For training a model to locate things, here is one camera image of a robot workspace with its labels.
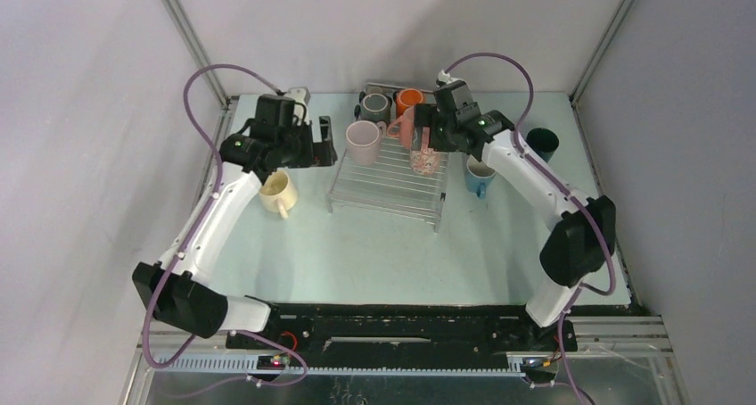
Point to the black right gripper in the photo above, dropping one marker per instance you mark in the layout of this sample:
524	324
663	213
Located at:
429	115

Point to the dark teal mug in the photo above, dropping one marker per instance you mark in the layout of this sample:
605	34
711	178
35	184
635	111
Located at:
544	142

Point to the pink ghost pattern mug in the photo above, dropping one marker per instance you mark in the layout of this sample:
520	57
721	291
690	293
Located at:
424	160

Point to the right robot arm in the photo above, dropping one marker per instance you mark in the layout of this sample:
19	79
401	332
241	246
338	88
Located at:
582	229

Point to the grey cable duct strip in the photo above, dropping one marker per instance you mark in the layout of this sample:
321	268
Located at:
256	365

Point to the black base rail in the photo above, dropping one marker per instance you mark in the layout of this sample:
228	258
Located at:
478	336

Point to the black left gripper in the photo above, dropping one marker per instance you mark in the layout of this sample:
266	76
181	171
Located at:
316	154

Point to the salmon pink mug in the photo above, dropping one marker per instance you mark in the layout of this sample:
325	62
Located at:
403	128

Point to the lilac mug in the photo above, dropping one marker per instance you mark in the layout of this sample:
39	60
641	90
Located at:
364	140

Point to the light blue dotted mug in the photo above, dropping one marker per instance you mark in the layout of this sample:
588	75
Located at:
477	177

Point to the white wire dish rack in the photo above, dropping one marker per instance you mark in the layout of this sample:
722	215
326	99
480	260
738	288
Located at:
389	185

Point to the grey mug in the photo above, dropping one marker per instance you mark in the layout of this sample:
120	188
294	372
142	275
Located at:
375	107

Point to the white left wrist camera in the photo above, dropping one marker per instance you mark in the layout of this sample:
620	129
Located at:
301	96

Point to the orange mug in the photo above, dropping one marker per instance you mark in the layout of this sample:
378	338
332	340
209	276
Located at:
406	98

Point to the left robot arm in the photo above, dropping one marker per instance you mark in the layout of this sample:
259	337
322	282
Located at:
176	289

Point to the cream mug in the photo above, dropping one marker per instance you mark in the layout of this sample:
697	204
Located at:
278	194

